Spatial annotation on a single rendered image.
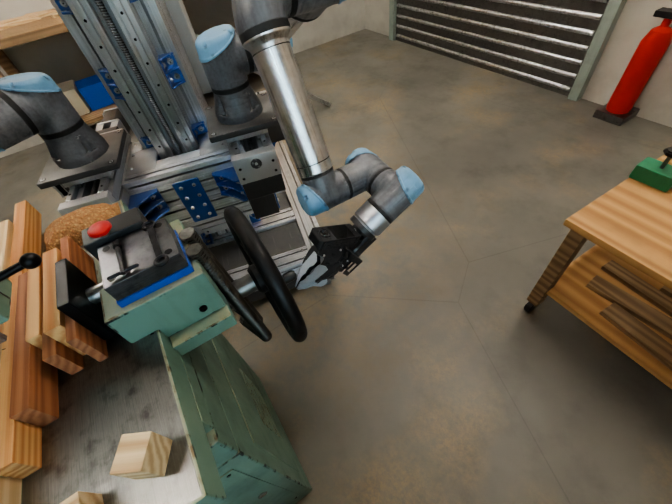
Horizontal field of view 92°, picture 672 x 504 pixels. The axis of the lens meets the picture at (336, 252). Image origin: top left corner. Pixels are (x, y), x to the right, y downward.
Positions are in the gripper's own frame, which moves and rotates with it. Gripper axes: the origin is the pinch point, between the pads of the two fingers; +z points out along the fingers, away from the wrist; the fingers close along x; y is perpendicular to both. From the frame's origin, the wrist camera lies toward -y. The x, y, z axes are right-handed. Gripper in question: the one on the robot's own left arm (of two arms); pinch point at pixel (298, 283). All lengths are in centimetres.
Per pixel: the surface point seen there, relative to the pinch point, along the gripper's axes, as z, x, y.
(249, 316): 7.7, -5.2, -11.9
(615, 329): -55, -49, 85
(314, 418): 44, -12, 54
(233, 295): 3.9, -5.0, -19.5
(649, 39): -204, 44, 142
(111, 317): 10.1, -7.5, -36.6
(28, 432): 22.7, -14.5, -39.6
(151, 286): 4.4, -6.8, -34.7
